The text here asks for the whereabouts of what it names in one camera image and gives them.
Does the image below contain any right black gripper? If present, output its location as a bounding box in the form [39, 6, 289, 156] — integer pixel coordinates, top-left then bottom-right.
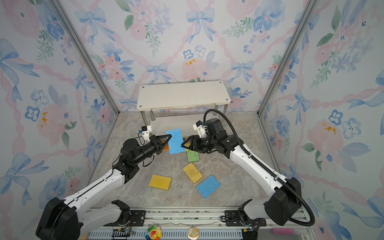
[181, 136, 218, 154]

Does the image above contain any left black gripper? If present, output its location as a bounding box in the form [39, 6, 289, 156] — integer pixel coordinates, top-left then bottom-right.
[133, 134, 171, 167]

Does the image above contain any blue sponge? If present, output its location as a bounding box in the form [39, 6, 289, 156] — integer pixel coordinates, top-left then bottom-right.
[166, 129, 186, 155]
[197, 175, 221, 199]

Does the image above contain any yellow sponge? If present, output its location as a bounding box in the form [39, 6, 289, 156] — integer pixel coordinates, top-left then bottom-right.
[149, 175, 172, 191]
[183, 163, 203, 184]

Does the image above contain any blue sponge front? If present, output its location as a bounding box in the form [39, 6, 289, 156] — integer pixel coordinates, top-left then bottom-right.
[197, 175, 221, 199]

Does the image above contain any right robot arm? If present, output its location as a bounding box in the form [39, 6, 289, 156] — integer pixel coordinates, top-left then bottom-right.
[181, 132, 302, 226]

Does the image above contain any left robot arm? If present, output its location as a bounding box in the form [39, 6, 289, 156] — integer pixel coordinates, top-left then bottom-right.
[36, 135, 172, 240]

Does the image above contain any white two-tier metal shelf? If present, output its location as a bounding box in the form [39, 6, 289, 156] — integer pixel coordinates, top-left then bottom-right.
[137, 81, 231, 116]

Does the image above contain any green sponge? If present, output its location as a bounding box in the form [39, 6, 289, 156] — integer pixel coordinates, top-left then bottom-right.
[187, 151, 200, 163]

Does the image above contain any round gold badge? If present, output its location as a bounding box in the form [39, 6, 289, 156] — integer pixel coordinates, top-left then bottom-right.
[187, 227, 200, 240]

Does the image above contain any colourful flower toy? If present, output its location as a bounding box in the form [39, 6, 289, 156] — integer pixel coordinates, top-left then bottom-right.
[145, 225, 162, 240]

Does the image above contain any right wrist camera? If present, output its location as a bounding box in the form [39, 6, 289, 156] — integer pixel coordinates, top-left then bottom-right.
[193, 121, 208, 138]

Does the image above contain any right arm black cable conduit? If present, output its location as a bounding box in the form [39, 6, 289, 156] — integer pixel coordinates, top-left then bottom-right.
[203, 108, 316, 227]

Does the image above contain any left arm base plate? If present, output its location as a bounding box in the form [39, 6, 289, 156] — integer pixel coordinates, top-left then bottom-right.
[104, 210, 146, 227]

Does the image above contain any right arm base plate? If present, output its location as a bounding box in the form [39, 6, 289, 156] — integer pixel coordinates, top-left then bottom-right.
[220, 210, 267, 228]

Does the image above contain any aluminium front rail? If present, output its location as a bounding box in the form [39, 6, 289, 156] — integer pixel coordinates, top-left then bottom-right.
[77, 207, 314, 240]

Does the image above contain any left aluminium frame post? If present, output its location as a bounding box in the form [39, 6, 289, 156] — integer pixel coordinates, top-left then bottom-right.
[48, 0, 120, 115]

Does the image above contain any aluminium frame post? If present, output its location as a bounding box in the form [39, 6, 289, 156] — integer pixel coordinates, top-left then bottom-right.
[258, 0, 318, 117]
[48, 0, 120, 115]

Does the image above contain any right aluminium frame post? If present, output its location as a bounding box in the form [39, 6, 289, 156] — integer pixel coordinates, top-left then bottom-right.
[258, 0, 318, 117]

